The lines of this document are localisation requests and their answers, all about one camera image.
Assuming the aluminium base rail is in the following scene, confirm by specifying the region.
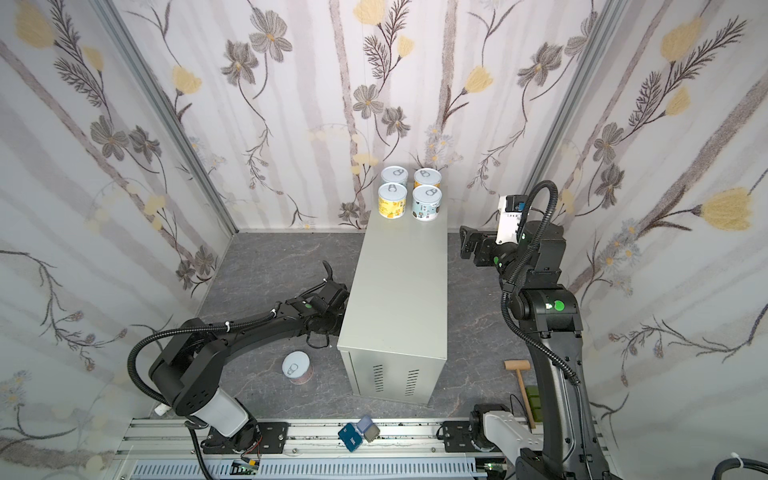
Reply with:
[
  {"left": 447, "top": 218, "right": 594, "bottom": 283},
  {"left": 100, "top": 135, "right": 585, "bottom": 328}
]
[{"left": 105, "top": 418, "right": 514, "bottom": 479}]

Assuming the small blue grey device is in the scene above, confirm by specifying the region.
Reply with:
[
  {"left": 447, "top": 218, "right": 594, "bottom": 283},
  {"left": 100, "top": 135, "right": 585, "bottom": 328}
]
[{"left": 338, "top": 415, "right": 380, "bottom": 452}]

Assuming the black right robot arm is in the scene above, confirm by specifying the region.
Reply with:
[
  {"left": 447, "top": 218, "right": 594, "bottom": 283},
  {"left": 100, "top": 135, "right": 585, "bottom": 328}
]
[{"left": 460, "top": 221, "right": 615, "bottom": 479}]

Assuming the small wooden mallet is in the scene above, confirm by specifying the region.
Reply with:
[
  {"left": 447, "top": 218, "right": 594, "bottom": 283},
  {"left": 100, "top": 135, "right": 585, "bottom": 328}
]
[{"left": 504, "top": 360, "right": 536, "bottom": 431}]

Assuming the black corrugated cable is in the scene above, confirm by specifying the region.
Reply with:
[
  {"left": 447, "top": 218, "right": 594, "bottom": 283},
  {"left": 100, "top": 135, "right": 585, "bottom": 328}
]
[
  {"left": 500, "top": 179, "right": 583, "bottom": 386},
  {"left": 126, "top": 305, "right": 277, "bottom": 406}
]

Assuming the black corrugated left cable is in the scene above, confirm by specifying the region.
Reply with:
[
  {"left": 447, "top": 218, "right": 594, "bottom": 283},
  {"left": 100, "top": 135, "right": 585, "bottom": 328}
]
[{"left": 126, "top": 305, "right": 277, "bottom": 406}]

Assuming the yellow can with silver lid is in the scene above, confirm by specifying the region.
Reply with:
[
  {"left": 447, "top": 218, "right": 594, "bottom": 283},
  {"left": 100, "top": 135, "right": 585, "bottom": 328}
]
[{"left": 378, "top": 182, "right": 408, "bottom": 219}]

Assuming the black corrugated right cable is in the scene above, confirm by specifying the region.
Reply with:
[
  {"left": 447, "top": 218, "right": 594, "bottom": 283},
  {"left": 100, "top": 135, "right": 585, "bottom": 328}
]
[{"left": 500, "top": 179, "right": 583, "bottom": 386}]

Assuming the light blue labelled can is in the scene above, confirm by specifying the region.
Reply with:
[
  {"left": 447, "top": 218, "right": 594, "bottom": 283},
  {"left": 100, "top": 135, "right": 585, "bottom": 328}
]
[{"left": 381, "top": 165, "right": 409, "bottom": 186}]

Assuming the green block stack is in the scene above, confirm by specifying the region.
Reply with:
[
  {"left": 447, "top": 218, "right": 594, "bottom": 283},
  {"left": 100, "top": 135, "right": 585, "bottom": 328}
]
[{"left": 525, "top": 385, "right": 543, "bottom": 423}]

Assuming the small white pink tube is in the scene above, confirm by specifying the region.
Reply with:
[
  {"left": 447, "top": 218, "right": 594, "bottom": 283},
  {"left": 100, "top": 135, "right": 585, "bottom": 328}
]
[{"left": 154, "top": 403, "right": 171, "bottom": 417}]

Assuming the pink labelled can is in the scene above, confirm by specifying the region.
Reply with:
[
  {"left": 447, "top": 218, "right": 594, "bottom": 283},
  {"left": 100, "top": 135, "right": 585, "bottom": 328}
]
[{"left": 282, "top": 351, "right": 313, "bottom": 385}]

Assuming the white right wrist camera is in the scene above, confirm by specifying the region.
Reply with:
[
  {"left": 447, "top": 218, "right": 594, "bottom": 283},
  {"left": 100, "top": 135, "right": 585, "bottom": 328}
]
[{"left": 495, "top": 194, "right": 527, "bottom": 245}]

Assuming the grey metal cabinet counter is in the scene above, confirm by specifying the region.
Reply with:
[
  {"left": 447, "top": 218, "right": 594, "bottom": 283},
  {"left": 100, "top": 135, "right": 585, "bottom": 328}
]
[{"left": 337, "top": 214, "right": 448, "bottom": 405}]

